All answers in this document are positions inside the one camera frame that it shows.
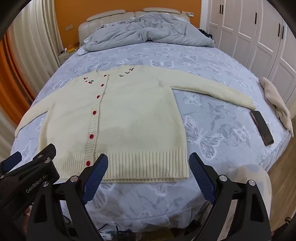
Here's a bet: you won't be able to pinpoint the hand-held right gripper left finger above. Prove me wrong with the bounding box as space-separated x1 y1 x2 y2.
27 153 109 241

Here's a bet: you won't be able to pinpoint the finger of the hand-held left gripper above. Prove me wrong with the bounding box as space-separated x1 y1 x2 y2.
0 152 23 174
31 143 57 163

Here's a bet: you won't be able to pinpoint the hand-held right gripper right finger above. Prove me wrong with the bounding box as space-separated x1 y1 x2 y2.
188 152 272 241

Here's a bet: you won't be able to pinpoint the cream knit cardigan red buttons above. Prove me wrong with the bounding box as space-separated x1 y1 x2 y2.
14 65 257 183

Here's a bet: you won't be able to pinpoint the bed with butterfly print sheet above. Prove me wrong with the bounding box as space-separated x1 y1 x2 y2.
10 43 292 230

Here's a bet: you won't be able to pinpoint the orange curtain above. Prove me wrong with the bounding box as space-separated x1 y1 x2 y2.
0 35 36 126

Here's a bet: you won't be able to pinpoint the black smartphone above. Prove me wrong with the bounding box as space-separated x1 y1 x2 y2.
250 110 275 146

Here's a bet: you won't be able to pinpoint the nightstand with books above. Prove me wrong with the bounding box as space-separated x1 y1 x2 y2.
58 43 80 63

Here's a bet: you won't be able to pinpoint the beige cloth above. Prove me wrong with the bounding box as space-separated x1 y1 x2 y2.
258 76 295 138

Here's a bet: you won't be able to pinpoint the cream curtain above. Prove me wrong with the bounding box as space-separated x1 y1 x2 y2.
7 0 65 98

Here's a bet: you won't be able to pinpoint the dark clothing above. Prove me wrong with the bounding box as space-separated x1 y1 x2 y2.
199 28 213 39

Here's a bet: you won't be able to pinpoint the grey duvet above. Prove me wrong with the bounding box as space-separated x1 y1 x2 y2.
84 13 215 52

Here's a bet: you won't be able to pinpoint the white wardrobe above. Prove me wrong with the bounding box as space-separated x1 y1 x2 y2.
201 0 296 109

